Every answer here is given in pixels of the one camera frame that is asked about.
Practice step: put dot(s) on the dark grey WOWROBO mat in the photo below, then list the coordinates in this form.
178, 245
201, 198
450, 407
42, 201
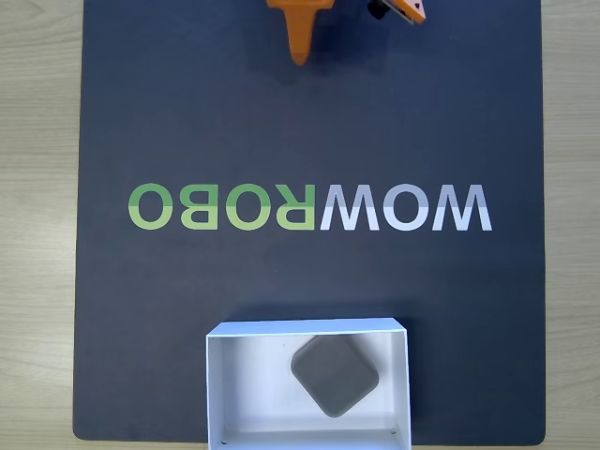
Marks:
187, 117

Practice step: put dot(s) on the grey square USB hub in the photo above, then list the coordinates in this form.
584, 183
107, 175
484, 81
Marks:
334, 375

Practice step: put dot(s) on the orange camera mount box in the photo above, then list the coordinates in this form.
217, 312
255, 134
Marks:
412, 9

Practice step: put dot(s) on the white cardboard box bin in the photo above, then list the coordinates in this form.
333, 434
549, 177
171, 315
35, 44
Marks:
253, 389

